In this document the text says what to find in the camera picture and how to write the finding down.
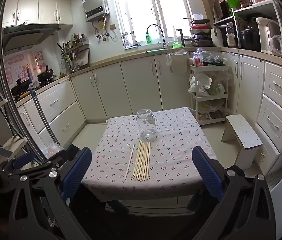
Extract hanging beige trash bin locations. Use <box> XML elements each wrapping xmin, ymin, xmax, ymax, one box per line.
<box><xmin>165</xmin><ymin>51</ymin><xmax>190</xmax><ymax>73</ymax></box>

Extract clear plastic bottle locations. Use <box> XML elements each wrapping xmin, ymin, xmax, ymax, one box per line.
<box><xmin>226</xmin><ymin>23</ymin><xmax>237</xmax><ymax>48</ymax></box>

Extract mop with grey handle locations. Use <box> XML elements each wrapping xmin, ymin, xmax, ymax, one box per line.
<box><xmin>26</xmin><ymin>65</ymin><xmax>62</xmax><ymax>148</ymax></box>

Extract white step stool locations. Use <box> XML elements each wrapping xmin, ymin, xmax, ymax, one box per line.
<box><xmin>221</xmin><ymin>114</ymin><xmax>263</xmax><ymax>171</ymax></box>

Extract gas stove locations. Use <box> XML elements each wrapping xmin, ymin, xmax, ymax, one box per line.
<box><xmin>12</xmin><ymin>79</ymin><xmax>57</xmax><ymax>102</ymax></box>

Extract wall utensil rack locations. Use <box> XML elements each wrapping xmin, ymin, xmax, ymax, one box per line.
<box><xmin>56</xmin><ymin>32</ymin><xmax>91</xmax><ymax>72</ymax></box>

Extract black tap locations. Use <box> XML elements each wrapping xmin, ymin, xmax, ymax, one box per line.
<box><xmin>175</xmin><ymin>29</ymin><xmax>186</xmax><ymax>46</ymax></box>

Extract plastic bag with contents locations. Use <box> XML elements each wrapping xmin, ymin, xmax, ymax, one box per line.
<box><xmin>42</xmin><ymin>142</ymin><xmax>64</xmax><ymax>159</ymax></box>

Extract white plastic bag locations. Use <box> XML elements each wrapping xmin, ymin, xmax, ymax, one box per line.
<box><xmin>188</xmin><ymin>74</ymin><xmax>213</xmax><ymax>97</ymax></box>

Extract grey water heater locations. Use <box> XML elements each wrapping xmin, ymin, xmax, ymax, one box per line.
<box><xmin>82</xmin><ymin>0</ymin><xmax>110</xmax><ymax>22</ymax></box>

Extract cherry print tablecloth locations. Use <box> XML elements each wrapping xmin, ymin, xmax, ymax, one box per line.
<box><xmin>81</xmin><ymin>107</ymin><xmax>218</xmax><ymax>203</ymax></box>

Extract beige countertop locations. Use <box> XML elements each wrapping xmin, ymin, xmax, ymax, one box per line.
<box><xmin>14</xmin><ymin>45</ymin><xmax>282</xmax><ymax>104</ymax></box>

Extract white countertop shelf rack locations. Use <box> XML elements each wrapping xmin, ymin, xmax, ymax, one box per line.
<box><xmin>212</xmin><ymin>0</ymin><xmax>282</xmax><ymax>54</ymax></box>

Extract white jug kettle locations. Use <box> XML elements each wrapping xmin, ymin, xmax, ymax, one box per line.
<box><xmin>210</xmin><ymin>26</ymin><xmax>224</xmax><ymax>47</ymax></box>

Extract white wall cabinets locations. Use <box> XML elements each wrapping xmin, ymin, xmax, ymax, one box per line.
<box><xmin>2</xmin><ymin>0</ymin><xmax>74</xmax><ymax>28</ymax></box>

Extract black wire rack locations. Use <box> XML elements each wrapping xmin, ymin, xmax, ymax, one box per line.
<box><xmin>120</xmin><ymin>31</ymin><xmax>141</xmax><ymax>48</ymax></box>

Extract water heater pipes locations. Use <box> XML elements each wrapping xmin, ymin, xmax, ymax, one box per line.
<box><xmin>92</xmin><ymin>16</ymin><xmax>118</xmax><ymax>41</ymax></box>

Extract white thermo pot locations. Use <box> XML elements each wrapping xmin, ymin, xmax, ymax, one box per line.
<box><xmin>255</xmin><ymin>17</ymin><xmax>282</xmax><ymax>54</ymax></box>

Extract beige cutting board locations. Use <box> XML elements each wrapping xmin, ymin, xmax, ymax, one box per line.
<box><xmin>77</xmin><ymin>47</ymin><xmax>91</xmax><ymax>67</ymax></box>

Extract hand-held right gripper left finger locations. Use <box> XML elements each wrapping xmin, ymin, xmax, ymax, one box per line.
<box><xmin>8</xmin><ymin>145</ymin><xmax>93</xmax><ymax>240</ymax></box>

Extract kitchen window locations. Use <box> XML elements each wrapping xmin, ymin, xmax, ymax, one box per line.
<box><xmin>111</xmin><ymin>0</ymin><xmax>194</xmax><ymax>48</ymax></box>

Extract clear glass jar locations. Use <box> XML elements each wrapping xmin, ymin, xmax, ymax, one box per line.
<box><xmin>136</xmin><ymin>109</ymin><xmax>157</xmax><ymax>142</ymax></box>

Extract pink wall poster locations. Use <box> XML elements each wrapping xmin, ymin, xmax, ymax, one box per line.
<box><xmin>3</xmin><ymin>50</ymin><xmax>45</xmax><ymax>87</ymax></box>

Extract white chopstick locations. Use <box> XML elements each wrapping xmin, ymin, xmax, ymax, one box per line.
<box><xmin>125</xmin><ymin>144</ymin><xmax>135</xmax><ymax>180</ymax></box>

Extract curved sink faucet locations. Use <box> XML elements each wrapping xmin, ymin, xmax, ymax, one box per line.
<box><xmin>146</xmin><ymin>24</ymin><xmax>168</xmax><ymax>50</ymax></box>

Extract range hood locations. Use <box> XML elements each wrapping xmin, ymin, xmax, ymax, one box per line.
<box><xmin>2</xmin><ymin>24</ymin><xmax>62</xmax><ymax>53</ymax></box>

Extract white rolling cart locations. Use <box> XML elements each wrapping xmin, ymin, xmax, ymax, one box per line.
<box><xmin>189</xmin><ymin>64</ymin><xmax>230</xmax><ymax>126</ymax></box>

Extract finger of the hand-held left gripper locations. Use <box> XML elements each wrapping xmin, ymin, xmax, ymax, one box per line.
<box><xmin>0</xmin><ymin>151</ymin><xmax>52</xmax><ymax>179</ymax></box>

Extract white base cabinets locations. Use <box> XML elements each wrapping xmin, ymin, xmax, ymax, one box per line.
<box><xmin>16</xmin><ymin>51</ymin><xmax>282</xmax><ymax>177</ymax></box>

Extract black wok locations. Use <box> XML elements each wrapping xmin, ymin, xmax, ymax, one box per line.
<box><xmin>37</xmin><ymin>65</ymin><xmax>54</xmax><ymax>83</ymax></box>
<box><xmin>10</xmin><ymin>78</ymin><xmax>31</xmax><ymax>97</ymax></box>

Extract bunch of wooden chopsticks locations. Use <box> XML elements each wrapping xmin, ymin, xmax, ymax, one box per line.
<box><xmin>132</xmin><ymin>140</ymin><xmax>152</xmax><ymax>182</ymax></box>

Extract green plastic basket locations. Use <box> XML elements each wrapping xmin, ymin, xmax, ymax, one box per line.
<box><xmin>225</xmin><ymin>0</ymin><xmax>242</xmax><ymax>9</ymax></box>

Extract bag of green vegetables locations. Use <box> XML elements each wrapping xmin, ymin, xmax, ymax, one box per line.
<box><xmin>206</xmin><ymin>80</ymin><xmax>226</xmax><ymax>97</ymax></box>

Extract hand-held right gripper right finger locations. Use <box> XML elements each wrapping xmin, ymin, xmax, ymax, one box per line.
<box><xmin>192</xmin><ymin>145</ymin><xmax>273</xmax><ymax>240</ymax></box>

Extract stack of pans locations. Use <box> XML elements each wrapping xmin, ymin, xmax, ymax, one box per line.
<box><xmin>181</xmin><ymin>13</ymin><xmax>215</xmax><ymax>47</ymax></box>

